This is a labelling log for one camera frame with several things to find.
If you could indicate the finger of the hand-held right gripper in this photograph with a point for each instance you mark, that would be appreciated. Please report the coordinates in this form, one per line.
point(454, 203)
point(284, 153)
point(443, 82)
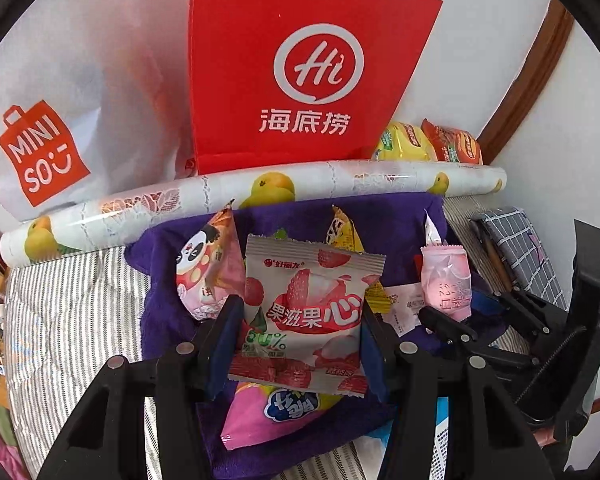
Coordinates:
point(530, 315)
point(445, 327)

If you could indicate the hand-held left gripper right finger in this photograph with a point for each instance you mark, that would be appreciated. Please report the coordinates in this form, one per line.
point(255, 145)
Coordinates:
point(377, 360)

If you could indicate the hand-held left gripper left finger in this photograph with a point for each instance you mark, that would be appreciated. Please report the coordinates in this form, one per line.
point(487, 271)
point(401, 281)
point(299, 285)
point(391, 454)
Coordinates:
point(225, 350)

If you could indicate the blue snack packet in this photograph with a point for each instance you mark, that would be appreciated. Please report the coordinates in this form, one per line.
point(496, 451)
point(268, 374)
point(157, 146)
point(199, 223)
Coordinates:
point(486, 310)

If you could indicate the small pink snack packet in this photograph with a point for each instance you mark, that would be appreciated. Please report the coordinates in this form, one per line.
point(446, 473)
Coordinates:
point(447, 280)

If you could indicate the pale pink snowflake snack packet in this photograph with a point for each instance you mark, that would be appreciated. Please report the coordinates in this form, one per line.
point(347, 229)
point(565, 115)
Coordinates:
point(402, 305)

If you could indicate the pink packet with blue logo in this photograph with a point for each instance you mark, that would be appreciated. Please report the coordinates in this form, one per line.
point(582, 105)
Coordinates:
point(260, 420)

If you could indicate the pink panda snack packet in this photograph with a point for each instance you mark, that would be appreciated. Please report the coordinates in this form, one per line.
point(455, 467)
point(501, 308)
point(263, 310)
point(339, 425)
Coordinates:
point(205, 265)

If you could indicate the pink lychee jelly packet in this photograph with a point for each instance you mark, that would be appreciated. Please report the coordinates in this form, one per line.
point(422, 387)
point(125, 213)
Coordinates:
point(305, 310)

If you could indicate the white red small packet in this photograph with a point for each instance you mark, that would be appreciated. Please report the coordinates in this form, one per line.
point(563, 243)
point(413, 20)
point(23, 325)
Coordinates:
point(432, 232)

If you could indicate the green snack packet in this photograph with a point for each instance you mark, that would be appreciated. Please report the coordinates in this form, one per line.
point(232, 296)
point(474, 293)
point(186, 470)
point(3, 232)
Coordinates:
point(281, 235)

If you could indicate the yellow snack packet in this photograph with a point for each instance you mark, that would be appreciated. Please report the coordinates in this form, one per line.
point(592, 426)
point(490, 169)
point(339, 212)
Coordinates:
point(342, 232)

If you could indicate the purple fabric basket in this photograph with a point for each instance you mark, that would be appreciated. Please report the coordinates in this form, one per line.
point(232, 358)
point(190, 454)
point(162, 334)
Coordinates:
point(290, 215)

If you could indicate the blue plaid folded cloth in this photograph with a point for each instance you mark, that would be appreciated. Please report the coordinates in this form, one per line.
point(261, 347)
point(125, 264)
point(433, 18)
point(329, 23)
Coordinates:
point(522, 250)

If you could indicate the brown flat board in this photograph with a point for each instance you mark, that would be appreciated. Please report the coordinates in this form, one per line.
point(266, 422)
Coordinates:
point(492, 255)

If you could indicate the grey striped quilted mat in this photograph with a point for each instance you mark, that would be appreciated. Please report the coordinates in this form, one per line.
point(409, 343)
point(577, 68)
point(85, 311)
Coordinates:
point(80, 300)

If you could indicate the orange chips bag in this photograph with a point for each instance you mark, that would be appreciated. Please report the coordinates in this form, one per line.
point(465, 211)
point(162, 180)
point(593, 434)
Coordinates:
point(460, 147)

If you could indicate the fruit print paper roll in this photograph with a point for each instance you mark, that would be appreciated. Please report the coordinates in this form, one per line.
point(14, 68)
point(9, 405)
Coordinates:
point(330, 180)

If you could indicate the yellow chips bag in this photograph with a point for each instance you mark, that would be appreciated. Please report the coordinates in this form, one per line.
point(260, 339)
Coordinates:
point(405, 142)

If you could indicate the red paper shopping bag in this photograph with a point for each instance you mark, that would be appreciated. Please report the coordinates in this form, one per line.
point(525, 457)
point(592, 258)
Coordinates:
point(240, 60)

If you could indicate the white plastic shopping bag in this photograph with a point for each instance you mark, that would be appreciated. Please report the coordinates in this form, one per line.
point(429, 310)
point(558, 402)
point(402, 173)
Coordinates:
point(95, 85)

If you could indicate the brown wooden door frame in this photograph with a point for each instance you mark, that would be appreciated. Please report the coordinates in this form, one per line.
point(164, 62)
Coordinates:
point(535, 70)

